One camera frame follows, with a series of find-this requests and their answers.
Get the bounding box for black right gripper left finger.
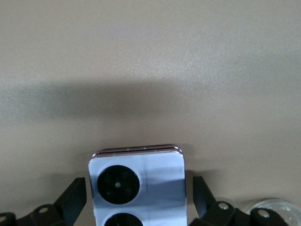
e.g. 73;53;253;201
0;177;87;226

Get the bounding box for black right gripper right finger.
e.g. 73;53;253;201
190;176;289;226

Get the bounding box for large clear glass cup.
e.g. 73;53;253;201
246;197;301;226

